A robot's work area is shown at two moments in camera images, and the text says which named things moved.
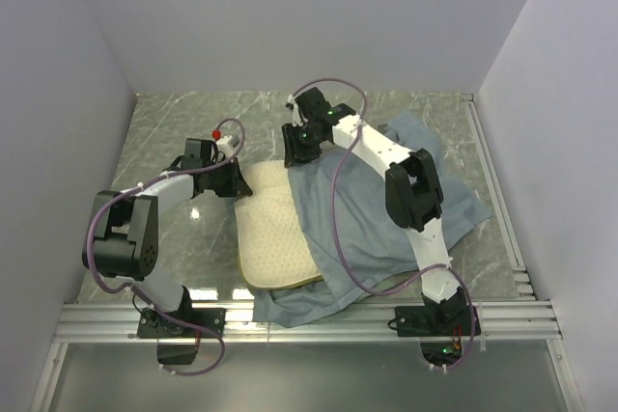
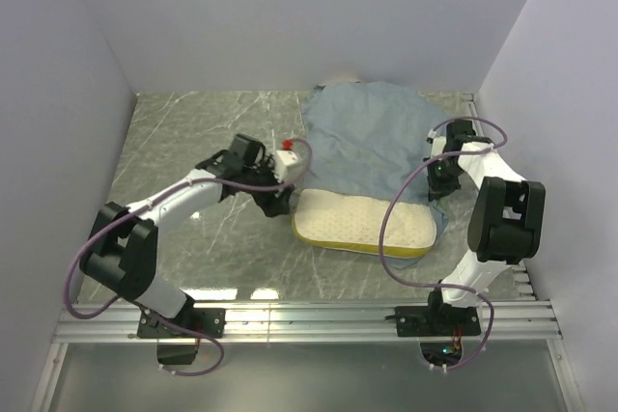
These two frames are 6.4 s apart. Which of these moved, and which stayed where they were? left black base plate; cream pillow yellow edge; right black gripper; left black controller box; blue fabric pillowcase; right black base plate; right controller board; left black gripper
Moved: cream pillow yellow edge; left black gripper; blue fabric pillowcase; right black gripper
Stayed: left black base plate; right black base plate; right controller board; left black controller box
